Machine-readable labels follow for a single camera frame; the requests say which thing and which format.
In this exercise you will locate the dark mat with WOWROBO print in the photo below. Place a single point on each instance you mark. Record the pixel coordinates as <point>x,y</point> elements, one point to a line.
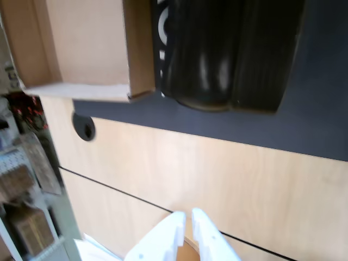
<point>320,81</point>

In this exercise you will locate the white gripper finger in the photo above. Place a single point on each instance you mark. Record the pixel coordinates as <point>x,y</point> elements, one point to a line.
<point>209,239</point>
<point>160,239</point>

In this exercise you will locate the open cardboard box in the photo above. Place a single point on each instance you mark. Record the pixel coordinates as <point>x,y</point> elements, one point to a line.
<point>87,40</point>

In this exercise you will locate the black round desk grommet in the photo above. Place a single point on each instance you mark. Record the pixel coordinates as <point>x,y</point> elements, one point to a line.
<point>83,127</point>

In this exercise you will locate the black leather dress shoe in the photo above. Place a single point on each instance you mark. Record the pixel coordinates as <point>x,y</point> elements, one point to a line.
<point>217,54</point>

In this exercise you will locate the brown cardboard carton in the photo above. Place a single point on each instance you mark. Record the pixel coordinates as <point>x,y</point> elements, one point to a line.
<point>16,182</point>
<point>35,231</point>

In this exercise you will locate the white metal shelf rack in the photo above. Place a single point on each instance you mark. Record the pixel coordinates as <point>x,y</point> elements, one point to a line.
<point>65,217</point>

